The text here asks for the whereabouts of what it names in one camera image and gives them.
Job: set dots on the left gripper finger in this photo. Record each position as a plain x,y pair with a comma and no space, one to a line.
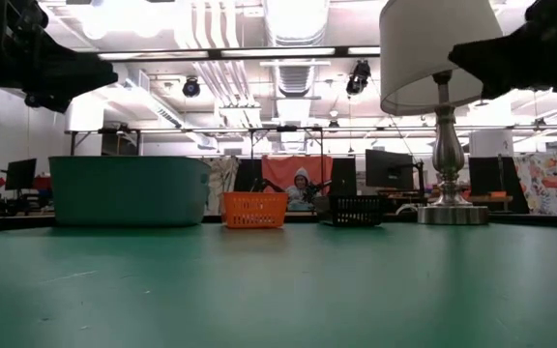
66,77

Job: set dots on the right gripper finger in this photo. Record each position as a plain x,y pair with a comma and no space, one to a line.
525,60

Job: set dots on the large teal plastic bin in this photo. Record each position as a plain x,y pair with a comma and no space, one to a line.
124,193

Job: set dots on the black mesh basket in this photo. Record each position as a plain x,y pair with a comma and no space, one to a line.
356,210

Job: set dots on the orange mesh basket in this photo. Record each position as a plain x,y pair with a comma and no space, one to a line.
254,210

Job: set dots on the floral hanging cloth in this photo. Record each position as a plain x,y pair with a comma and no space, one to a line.
223,183
549,183

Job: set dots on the white-shade silver table lamp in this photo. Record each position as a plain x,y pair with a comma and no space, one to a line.
448,159

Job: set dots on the black partition panel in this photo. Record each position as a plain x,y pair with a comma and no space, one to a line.
248,175
343,176

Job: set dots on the orange hanging cloth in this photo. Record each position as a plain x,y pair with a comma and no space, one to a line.
278,169

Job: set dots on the person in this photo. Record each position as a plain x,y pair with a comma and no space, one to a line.
300,186

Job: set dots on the green table mat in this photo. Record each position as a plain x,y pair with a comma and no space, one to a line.
278,299

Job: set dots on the black ceiling camera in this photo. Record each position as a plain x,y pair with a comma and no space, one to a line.
191,87
358,77

